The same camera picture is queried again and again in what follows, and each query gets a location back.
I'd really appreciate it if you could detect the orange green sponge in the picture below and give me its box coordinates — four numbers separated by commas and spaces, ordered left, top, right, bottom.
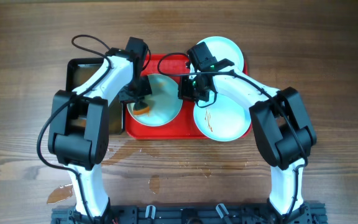
132, 101, 150, 116

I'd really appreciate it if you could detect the white plate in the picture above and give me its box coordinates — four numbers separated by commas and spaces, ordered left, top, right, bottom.
193, 92, 252, 142
189, 36, 246, 75
127, 74, 183, 127

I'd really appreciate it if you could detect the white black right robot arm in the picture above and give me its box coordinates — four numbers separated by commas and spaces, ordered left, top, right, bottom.
178, 59, 317, 219

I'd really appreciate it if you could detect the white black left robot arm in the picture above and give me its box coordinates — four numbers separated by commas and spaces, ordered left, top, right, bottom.
41, 44, 151, 223

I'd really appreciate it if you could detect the black water tray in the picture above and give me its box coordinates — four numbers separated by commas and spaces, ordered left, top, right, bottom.
65, 58, 124, 135

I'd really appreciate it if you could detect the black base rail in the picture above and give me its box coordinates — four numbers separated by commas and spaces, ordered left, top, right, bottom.
50, 202, 328, 224

